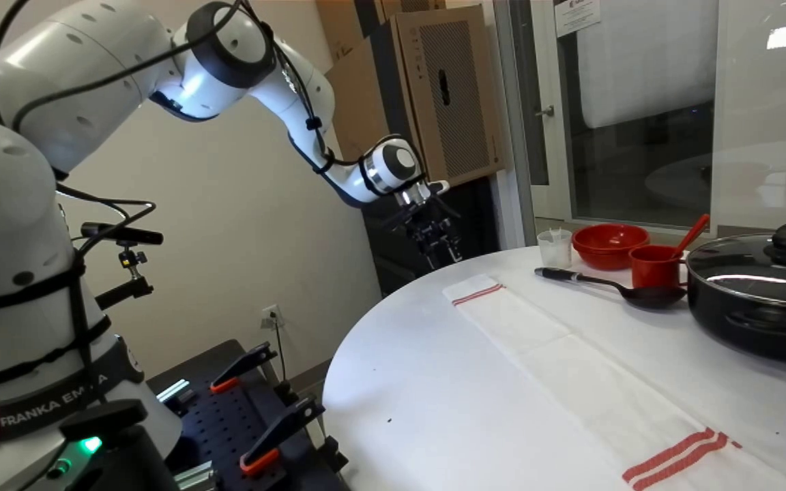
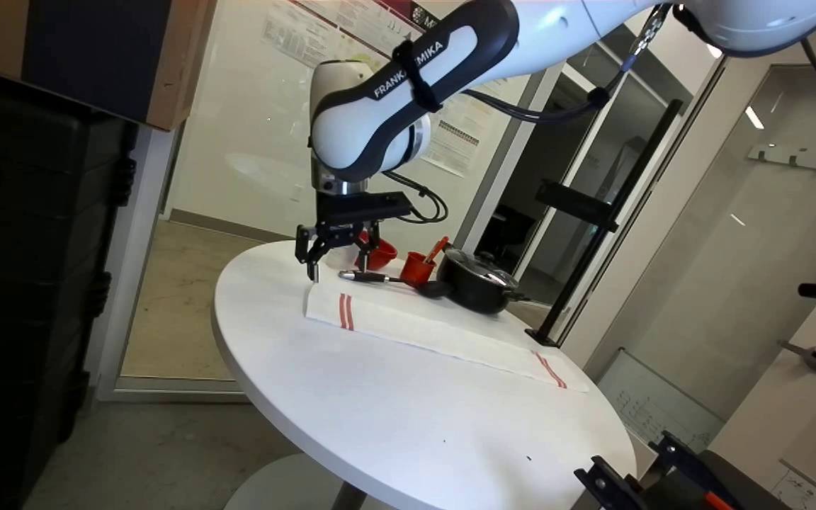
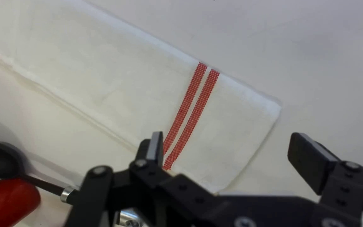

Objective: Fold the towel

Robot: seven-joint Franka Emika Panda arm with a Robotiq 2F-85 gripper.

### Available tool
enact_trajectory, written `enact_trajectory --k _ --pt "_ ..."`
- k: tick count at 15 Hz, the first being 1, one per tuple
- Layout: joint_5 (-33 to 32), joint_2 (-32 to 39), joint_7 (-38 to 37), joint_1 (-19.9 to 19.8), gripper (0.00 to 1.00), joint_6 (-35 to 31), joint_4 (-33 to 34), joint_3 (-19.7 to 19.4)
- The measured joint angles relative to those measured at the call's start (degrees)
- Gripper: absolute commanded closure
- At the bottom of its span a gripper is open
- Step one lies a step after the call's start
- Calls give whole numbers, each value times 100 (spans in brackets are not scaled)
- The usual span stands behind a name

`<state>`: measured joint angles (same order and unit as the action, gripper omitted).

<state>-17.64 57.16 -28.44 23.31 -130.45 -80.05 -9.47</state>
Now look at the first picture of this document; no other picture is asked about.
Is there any small stacked cardboard box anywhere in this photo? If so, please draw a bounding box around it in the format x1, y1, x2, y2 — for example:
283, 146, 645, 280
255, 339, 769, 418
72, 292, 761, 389
315, 0, 391, 62

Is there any black spatula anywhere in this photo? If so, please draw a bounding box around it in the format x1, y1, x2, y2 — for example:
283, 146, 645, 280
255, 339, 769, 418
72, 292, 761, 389
533, 265, 689, 310

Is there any glass door white frame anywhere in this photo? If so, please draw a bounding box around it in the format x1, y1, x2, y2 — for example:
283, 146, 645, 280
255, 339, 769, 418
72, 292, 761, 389
491, 0, 723, 249

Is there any white towel with red stripes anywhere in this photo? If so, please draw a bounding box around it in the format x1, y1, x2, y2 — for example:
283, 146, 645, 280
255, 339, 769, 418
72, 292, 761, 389
443, 275, 786, 491

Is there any black cabinet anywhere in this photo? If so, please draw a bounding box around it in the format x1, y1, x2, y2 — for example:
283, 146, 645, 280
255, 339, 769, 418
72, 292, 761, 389
361, 175, 504, 296

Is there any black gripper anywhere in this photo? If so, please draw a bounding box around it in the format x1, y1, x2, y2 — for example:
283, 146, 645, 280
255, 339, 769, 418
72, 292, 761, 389
399, 179, 463, 271

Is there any red measuring cup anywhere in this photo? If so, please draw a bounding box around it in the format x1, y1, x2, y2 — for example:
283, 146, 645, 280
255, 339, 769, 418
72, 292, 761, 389
627, 213, 713, 292

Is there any black camera on mount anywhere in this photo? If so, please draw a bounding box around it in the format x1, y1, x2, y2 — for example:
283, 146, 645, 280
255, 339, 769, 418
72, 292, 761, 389
79, 219, 166, 310

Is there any dark blue workbench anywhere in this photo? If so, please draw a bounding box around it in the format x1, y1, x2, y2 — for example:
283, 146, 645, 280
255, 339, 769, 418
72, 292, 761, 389
145, 339, 356, 491

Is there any black cooking pot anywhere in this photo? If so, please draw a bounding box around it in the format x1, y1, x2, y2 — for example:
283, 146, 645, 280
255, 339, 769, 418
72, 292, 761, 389
686, 262, 786, 367

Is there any white paper door sign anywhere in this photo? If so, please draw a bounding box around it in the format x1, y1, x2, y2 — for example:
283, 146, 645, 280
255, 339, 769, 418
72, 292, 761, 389
551, 0, 607, 39

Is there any plain brown cardboard box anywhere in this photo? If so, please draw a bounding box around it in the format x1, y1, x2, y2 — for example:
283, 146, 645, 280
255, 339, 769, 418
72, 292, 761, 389
323, 35, 403, 166

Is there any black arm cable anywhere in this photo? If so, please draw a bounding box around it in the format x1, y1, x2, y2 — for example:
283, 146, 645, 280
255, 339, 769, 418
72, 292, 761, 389
0, 0, 431, 200

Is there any red bowl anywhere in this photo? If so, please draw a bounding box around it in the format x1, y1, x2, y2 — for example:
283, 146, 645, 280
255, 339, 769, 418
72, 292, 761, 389
571, 221, 652, 273

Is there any large cardboard box dark print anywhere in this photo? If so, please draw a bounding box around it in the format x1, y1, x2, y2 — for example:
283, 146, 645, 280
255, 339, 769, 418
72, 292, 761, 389
391, 5, 511, 187

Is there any clear plastic cup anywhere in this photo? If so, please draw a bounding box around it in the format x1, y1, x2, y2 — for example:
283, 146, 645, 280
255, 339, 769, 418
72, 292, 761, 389
537, 226, 579, 271

